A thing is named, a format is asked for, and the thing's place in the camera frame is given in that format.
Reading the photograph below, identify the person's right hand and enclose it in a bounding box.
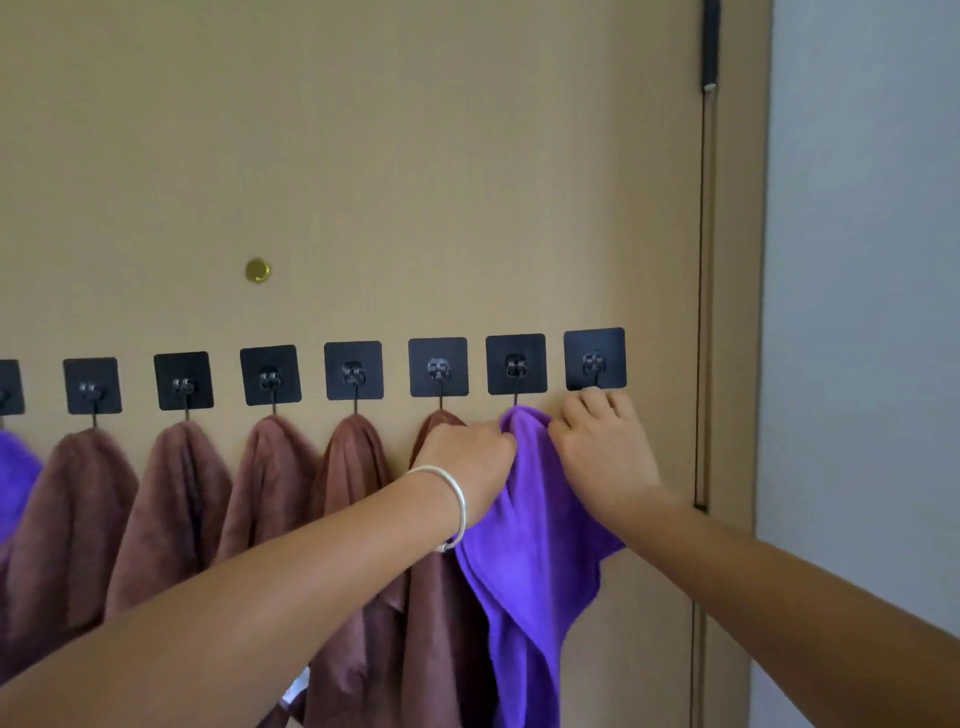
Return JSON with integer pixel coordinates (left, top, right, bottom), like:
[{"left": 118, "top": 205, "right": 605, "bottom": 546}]
[{"left": 547, "top": 387, "right": 665, "bottom": 526}]

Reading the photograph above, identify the person's left hand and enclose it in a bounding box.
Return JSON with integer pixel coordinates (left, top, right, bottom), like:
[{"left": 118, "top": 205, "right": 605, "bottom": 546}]
[{"left": 410, "top": 419, "right": 519, "bottom": 530}]

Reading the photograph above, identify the purple towel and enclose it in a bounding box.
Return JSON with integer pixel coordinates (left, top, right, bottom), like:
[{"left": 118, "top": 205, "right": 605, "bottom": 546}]
[
  {"left": 0, "top": 428, "right": 44, "bottom": 549},
  {"left": 453, "top": 405, "right": 628, "bottom": 728}
]

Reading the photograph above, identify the row of black hooks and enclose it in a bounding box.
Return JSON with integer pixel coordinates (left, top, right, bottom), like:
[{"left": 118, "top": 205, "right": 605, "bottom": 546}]
[{"left": 0, "top": 326, "right": 628, "bottom": 433}]

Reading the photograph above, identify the beige door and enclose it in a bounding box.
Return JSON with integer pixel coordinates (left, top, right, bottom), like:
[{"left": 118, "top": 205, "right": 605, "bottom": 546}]
[
  {"left": 0, "top": 0, "right": 706, "bottom": 728},
  {"left": 693, "top": 0, "right": 774, "bottom": 728}
]

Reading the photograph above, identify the person's right forearm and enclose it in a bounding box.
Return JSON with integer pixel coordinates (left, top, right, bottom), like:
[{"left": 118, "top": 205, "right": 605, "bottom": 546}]
[{"left": 599, "top": 487, "right": 960, "bottom": 728}]

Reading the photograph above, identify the person's left forearm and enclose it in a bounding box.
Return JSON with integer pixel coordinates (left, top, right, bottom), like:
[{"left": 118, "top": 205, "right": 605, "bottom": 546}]
[{"left": 0, "top": 472, "right": 463, "bottom": 728}]

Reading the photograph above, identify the silver bracelet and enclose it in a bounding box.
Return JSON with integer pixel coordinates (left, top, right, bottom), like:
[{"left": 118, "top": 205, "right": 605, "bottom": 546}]
[{"left": 404, "top": 464, "right": 469, "bottom": 554}]

